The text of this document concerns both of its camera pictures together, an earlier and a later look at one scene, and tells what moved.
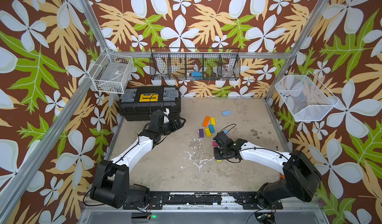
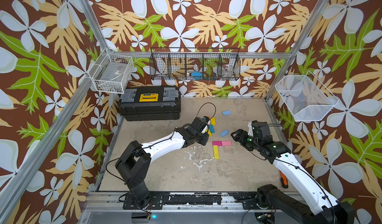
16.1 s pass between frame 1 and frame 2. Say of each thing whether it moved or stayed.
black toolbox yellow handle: stayed
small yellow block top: stayed
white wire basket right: stayed
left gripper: moved
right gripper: moved
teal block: stayed
